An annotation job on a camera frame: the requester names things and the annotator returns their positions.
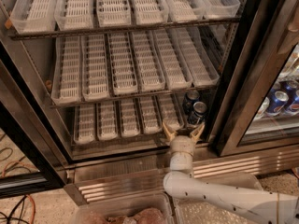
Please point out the middle shelf tray one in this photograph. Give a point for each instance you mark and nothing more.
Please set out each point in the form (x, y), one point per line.
(66, 87)

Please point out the steel fridge base grille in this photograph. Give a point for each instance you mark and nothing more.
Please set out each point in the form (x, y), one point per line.
(144, 172)

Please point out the top shelf tray one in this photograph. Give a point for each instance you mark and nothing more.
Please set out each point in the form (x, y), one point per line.
(33, 16)

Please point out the bottom shelf tray five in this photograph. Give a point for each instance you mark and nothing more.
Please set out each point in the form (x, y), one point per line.
(169, 111)

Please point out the bottom shelf tray two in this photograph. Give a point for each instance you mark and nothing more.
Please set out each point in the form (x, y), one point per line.
(106, 121)

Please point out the bottom shelf tray one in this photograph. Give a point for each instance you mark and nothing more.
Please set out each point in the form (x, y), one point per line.
(84, 124)

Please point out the silver can behind glass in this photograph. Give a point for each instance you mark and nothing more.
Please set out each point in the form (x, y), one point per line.
(262, 108)

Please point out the open fridge glass door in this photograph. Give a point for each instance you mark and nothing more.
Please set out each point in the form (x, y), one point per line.
(20, 119)

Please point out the right clear plastic bin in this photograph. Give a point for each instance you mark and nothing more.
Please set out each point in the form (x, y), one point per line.
(196, 212)

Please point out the shelf tray one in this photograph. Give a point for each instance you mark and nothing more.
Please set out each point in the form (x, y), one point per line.
(33, 16)
(84, 124)
(66, 87)

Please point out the top shelf tray two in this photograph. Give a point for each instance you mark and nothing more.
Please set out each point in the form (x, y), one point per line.
(74, 14)

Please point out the shelf tray three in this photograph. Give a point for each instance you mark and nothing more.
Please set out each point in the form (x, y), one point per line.
(113, 12)
(129, 118)
(122, 64)

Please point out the middle shelf tray four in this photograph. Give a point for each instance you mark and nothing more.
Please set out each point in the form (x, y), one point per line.
(148, 66)

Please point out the top shelf tray three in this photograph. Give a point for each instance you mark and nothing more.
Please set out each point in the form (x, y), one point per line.
(113, 12)

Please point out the bottom shelf tray four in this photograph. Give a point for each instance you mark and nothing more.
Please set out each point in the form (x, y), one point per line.
(150, 116)

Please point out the pepsi can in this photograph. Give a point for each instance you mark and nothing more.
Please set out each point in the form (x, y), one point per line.
(190, 98)
(277, 100)
(290, 85)
(292, 106)
(198, 113)

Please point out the shelf tray five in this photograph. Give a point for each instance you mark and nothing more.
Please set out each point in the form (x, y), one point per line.
(175, 69)
(169, 111)
(186, 10)

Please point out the shelf tray two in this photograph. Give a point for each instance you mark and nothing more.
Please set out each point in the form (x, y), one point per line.
(74, 14)
(94, 68)
(106, 121)

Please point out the middle shelf tray three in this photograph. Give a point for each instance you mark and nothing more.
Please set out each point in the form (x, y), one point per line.
(122, 64)

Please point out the left clear plastic bin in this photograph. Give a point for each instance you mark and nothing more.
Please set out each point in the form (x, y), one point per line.
(124, 206)

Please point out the middle shelf tray five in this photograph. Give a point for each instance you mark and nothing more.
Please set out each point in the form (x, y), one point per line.
(175, 69)

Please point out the top shelf tray six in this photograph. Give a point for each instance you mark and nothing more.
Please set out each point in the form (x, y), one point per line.
(216, 9)

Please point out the middle shelf tray two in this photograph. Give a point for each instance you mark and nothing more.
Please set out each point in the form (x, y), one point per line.
(94, 68)

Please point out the clear plastic bin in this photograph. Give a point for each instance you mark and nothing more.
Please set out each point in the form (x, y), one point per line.
(124, 206)
(196, 212)

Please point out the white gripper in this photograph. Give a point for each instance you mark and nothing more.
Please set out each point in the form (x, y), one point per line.
(182, 145)

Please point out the bottom shelf tray three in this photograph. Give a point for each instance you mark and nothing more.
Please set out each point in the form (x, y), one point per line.
(129, 118)

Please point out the top shelf tray five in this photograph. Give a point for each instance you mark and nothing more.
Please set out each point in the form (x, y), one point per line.
(186, 10)

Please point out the shelf tray four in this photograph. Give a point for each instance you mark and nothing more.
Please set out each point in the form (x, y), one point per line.
(150, 116)
(148, 66)
(149, 12)

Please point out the top shelf tray four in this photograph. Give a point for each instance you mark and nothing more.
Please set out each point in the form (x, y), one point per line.
(149, 12)

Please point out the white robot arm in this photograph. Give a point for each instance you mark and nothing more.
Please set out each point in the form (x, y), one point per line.
(262, 207)

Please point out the middle shelf tray six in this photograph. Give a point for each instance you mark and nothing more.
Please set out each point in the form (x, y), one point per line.
(201, 68)

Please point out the right fridge glass door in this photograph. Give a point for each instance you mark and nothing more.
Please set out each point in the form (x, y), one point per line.
(265, 38)

